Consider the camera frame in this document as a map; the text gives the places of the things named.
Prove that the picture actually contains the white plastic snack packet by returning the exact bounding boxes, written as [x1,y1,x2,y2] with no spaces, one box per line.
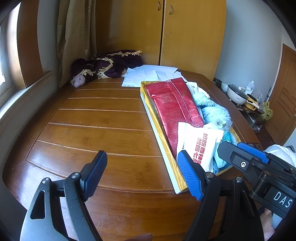
[177,122,224,172]

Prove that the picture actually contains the light blue towel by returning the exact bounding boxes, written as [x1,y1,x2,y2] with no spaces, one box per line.
[193,92,238,174]

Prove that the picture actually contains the red foil package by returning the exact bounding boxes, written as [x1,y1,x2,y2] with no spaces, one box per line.
[145,78,204,157]

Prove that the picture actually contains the dark side table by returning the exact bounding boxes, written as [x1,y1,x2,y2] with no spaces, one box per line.
[212,77,276,149]

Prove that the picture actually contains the brown wooden door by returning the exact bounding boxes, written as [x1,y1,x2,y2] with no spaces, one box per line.
[265,44,296,145]

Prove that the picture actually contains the white rice cooker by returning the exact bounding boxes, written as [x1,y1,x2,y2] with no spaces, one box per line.
[227,84,248,105]

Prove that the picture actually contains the yellow gift box tray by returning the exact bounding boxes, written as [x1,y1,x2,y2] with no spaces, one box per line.
[140,81,240,194]

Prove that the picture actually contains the small pink knitted item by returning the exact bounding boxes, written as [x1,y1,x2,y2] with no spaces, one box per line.
[70,74,86,88]

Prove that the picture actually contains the yellow wooden wardrobe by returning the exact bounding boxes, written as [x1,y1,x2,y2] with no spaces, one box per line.
[96,0,226,80]

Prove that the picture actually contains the white paper sheets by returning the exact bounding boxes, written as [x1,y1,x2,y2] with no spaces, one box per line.
[121,65,187,87]

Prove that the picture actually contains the dark purple gold-trimmed cloth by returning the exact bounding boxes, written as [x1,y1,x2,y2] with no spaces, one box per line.
[71,50,144,82]

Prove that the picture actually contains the beige curtain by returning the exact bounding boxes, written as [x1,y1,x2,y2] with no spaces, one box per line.
[56,0,97,87]

